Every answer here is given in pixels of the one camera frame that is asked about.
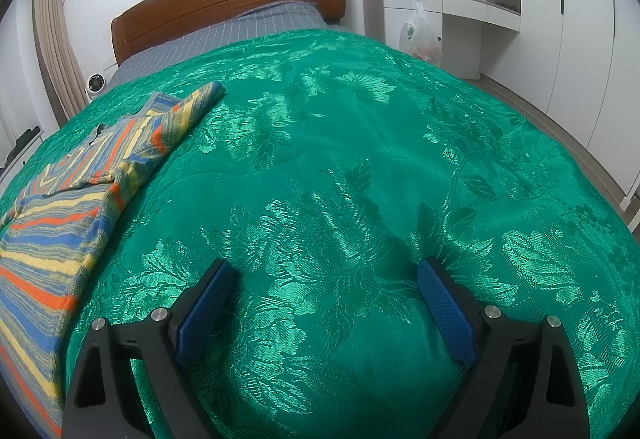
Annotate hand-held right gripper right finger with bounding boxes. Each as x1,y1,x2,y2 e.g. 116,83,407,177
416,256,591,439

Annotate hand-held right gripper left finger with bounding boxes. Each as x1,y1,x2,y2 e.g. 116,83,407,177
62,258,238,439

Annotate striped knit sweater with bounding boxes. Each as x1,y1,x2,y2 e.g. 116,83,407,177
0,80,228,437

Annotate green patterned blanket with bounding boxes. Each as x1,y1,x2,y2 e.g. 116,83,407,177
0,30,640,439

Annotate white drawer cabinet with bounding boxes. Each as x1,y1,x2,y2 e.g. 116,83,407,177
0,124,46,182

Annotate black object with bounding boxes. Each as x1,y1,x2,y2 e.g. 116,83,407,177
10,126,41,155

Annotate white plastic bag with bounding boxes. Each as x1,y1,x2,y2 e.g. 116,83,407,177
398,0,444,65

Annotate grey checked pillow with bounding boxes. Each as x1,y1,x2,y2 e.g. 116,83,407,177
107,0,331,87

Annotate white wardrobe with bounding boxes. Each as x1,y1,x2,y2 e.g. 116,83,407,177
477,0,640,200

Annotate white built-in desk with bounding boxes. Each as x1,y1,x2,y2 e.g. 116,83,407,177
361,0,523,80

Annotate beige curtain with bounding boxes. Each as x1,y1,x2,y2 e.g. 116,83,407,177
32,0,86,127

